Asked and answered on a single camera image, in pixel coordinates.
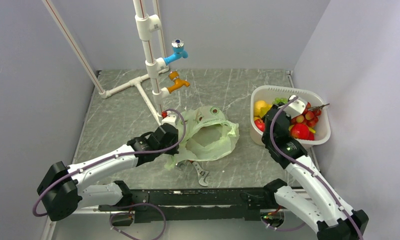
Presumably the red grape bunch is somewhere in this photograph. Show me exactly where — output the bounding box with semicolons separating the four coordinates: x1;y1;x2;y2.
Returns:
290;102;330;128

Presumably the green fake fruit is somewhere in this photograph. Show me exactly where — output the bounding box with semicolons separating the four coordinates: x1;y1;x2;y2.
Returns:
272;97;288;105

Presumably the pale green plastic bag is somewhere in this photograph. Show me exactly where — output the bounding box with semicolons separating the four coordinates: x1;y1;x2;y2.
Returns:
164;105;240;170

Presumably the yellow star fruit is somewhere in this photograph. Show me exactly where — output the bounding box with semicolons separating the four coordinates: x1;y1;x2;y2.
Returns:
258;105;272;118

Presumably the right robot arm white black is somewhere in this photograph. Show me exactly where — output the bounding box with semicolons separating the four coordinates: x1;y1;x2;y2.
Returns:
262;106;369;240

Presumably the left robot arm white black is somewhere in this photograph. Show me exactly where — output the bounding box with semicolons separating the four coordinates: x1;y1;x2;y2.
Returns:
32;123;181;222

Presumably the red apple in basket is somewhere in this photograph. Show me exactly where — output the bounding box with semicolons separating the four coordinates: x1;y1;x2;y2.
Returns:
289;123;310;140

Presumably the silver combination wrench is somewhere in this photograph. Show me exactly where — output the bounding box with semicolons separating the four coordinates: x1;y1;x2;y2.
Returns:
175;160;187;171

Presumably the yellow lemon upper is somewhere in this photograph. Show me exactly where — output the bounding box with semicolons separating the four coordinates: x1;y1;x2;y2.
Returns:
253;100;268;117

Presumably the white plastic basket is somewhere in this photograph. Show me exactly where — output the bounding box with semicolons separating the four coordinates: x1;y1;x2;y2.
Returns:
250;85;332;150

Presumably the orange faucet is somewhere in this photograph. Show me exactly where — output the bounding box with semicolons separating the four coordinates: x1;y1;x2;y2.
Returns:
167;71;190;94

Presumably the blue faucet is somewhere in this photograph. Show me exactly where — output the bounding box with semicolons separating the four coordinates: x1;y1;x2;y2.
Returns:
164;38;188;66

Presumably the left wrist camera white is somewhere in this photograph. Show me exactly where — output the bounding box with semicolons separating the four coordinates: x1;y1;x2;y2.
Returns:
161;111;179;128

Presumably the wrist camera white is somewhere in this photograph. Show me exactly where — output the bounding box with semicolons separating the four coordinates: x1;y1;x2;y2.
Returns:
161;111;179;128
284;95;308;118

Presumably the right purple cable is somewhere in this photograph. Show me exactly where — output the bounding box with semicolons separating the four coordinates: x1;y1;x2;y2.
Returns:
269;96;364;240

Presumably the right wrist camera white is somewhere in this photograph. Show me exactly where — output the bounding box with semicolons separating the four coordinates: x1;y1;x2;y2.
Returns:
284;95;308;118

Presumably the red handled adjustable wrench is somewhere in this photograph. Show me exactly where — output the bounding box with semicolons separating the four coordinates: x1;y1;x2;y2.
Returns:
191;161;209;187

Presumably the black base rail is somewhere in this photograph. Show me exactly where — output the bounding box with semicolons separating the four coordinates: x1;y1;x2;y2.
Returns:
98;187;279;223

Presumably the white pipe frame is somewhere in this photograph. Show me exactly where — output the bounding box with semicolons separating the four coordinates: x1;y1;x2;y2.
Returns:
42;0;174;125

